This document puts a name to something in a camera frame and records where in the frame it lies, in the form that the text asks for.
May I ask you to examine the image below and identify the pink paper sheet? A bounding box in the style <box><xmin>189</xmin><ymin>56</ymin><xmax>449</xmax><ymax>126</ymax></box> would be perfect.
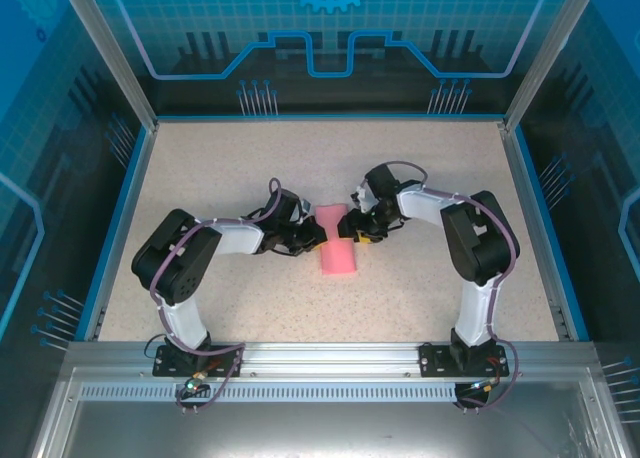
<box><xmin>313</xmin><ymin>202</ymin><xmax>361</xmax><ymax>278</ymax></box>

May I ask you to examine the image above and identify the blue table edge trim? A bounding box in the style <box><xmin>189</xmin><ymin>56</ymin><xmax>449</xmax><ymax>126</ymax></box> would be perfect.
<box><xmin>74</xmin><ymin>125</ymin><xmax>156</xmax><ymax>343</ymax></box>
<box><xmin>514</xmin><ymin>125</ymin><xmax>591</xmax><ymax>342</ymax></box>

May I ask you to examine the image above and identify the blue printed gear panel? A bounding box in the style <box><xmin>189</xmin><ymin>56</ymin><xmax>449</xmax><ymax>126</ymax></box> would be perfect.
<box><xmin>94</xmin><ymin>0</ymin><xmax>556</xmax><ymax>117</ymax></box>

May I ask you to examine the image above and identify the blue printed side panel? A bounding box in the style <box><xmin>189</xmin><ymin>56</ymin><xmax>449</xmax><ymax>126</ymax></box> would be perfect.
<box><xmin>0</xmin><ymin>0</ymin><xmax>151</xmax><ymax>369</ymax></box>
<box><xmin>514</xmin><ymin>0</ymin><xmax>640</xmax><ymax>379</ymax></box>

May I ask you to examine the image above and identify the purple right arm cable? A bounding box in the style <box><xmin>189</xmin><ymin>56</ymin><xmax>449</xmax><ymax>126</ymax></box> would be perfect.
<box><xmin>382</xmin><ymin>160</ymin><xmax>522</xmax><ymax>412</ymax></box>

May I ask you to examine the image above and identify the aluminium mounting rail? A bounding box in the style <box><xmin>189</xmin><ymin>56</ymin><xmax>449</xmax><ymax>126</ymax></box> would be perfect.
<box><xmin>64</xmin><ymin>341</ymin><xmax>599</xmax><ymax>380</ymax></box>

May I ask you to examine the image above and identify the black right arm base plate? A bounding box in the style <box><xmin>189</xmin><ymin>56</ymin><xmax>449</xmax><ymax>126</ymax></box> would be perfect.
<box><xmin>418</xmin><ymin>342</ymin><xmax>516</xmax><ymax>379</ymax></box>

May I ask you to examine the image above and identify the slotted grey cable duct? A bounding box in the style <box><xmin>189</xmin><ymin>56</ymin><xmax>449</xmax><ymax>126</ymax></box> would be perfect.
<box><xmin>79</xmin><ymin>383</ymin><xmax>459</xmax><ymax>403</ymax></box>

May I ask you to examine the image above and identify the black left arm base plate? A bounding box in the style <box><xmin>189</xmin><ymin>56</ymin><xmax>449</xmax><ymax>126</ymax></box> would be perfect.
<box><xmin>152</xmin><ymin>343</ymin><xmax>246</xmax><ymax>379</ymax></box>

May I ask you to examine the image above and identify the aluminium frame post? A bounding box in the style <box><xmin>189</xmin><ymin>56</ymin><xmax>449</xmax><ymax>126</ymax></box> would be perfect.
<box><xmin>501</xmin><ymin>0</ymin><xmax>604</xmax><ymax>134</ymax></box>
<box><xmin>55</xmin><ymin>0</ymin><xmax>160</xmax><ymax>137</ymax></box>

